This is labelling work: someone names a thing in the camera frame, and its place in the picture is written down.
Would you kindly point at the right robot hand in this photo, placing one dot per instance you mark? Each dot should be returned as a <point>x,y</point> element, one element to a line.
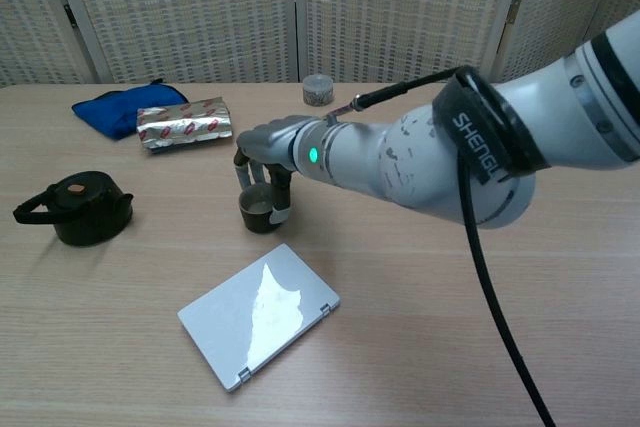
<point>270,139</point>

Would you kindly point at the black teapot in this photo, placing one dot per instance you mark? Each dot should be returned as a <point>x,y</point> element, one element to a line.
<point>85,217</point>

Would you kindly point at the blue cloth pouch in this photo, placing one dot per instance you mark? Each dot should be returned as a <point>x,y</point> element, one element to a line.
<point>110,112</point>

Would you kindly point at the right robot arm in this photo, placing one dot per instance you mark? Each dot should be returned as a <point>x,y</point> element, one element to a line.
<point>400,157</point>

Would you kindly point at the woven folding screen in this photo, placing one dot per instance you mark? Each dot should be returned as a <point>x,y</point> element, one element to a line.
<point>200,12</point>

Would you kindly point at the small patterned round jar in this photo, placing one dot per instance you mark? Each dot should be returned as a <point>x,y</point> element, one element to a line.
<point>318,90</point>

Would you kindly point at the silver folding mirror case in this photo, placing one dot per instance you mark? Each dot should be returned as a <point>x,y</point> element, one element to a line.
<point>225,322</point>

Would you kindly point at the silver foil packet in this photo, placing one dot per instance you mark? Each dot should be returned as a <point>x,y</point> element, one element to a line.
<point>185,127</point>

